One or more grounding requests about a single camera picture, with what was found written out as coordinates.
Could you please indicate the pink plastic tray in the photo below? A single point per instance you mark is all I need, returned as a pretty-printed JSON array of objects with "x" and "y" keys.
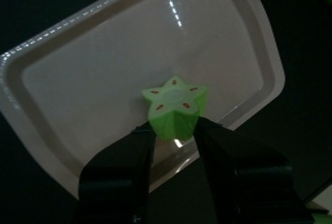
[{"x": 107, "y": 72}]

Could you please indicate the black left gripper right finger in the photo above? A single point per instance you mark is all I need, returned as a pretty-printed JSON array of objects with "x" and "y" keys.
[{"x": 247, "y": 176}]

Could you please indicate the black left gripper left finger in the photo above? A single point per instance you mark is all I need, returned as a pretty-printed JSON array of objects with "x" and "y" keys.
[{"x": 118, "y": 176}]

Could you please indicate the green starfruit toy piece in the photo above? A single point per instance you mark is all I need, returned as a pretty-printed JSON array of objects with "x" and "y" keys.
[{"x": 174, "y": 105}]

